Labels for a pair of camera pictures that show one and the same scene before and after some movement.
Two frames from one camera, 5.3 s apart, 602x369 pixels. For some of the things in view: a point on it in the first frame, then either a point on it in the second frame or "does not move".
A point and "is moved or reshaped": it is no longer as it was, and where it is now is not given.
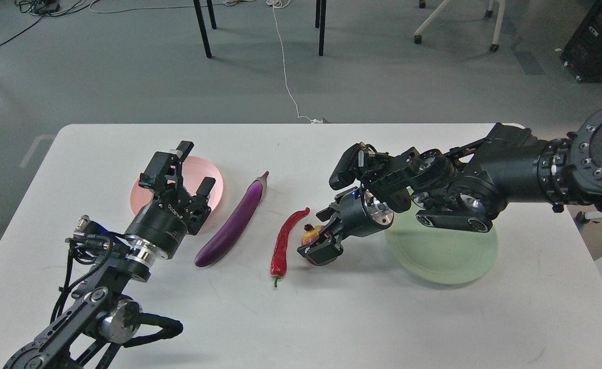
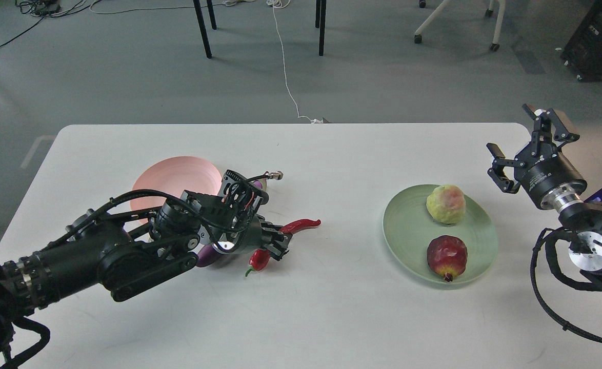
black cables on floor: x=41 y=8 does not move
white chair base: x=494 y=47 does not move
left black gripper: x=163 y=223 to x=254 y=233
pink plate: x=194 y=170 does not move
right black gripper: x=360 y=213 to x=541 y=169
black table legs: x=210 y=4 does not move
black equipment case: x=598 y=50 does not move
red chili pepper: x=279 y=254 is moved or reshaped
